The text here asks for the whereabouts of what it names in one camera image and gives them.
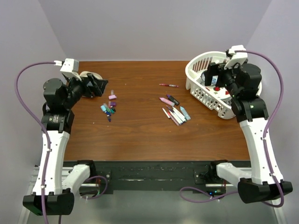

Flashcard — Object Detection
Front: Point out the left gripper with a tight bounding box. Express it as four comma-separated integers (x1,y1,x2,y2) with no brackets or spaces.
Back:
63,72,107,109

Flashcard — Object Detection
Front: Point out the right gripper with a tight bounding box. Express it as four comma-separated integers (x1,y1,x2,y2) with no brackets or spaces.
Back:
204,62,241,98

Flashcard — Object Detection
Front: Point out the light blue highlighter cap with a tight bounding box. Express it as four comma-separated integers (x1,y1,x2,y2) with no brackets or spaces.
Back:
100,105,107,113

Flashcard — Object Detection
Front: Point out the red pen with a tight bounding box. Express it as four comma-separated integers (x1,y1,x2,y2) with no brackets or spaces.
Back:
159,84,179,88

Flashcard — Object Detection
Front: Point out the light blue highlighter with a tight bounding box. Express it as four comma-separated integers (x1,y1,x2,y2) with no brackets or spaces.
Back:
180,106,191,120

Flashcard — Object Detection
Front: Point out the purple black highlighter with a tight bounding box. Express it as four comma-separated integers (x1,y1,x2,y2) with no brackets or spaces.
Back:
166,94,180,105

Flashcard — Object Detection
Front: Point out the teal capped white marker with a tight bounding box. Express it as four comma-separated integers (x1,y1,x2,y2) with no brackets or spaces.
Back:
173,107,186,122

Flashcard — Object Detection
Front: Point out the pink highlighter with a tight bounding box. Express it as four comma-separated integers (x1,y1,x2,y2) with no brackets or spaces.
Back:
159,98,175,106

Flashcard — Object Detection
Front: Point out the pink clear pen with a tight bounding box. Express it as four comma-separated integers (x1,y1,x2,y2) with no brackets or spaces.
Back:
168,111,180,126

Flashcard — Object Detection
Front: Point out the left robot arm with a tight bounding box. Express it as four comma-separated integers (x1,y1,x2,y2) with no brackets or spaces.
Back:
23,71,108,216

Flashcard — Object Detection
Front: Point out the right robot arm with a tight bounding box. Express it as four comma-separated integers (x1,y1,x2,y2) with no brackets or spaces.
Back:
203,63,293,206

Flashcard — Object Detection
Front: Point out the blue white bowl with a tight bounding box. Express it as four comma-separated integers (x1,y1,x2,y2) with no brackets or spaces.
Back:
201,72,218,86

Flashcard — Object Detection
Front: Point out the cream swirl plate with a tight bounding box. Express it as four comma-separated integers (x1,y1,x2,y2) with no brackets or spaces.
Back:
79,71,103,98

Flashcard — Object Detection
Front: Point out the white fruit pattern plate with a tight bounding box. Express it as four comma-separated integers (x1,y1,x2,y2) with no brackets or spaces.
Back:
205,86,231,101

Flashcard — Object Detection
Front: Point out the white laundry basket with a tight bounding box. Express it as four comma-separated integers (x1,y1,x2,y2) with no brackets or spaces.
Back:
185,51,268,122

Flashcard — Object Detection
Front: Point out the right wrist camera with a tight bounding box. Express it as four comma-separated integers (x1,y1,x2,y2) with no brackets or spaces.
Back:
224,45,248,70

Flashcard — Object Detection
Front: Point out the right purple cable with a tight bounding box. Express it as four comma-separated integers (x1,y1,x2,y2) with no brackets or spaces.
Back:
179,50,285,208

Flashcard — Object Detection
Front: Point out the purple cable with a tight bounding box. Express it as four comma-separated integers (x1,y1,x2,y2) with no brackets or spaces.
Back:
179,50,285,208
14,61,62,224

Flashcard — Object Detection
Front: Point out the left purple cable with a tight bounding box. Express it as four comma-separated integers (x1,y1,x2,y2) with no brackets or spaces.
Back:
14,61,62,224

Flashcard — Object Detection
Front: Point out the aluminium rail frame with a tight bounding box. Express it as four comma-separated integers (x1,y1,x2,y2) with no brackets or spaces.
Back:
18,163,288,224

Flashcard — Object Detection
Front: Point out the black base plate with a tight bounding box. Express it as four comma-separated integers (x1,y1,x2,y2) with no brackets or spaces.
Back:
79,161,231,196

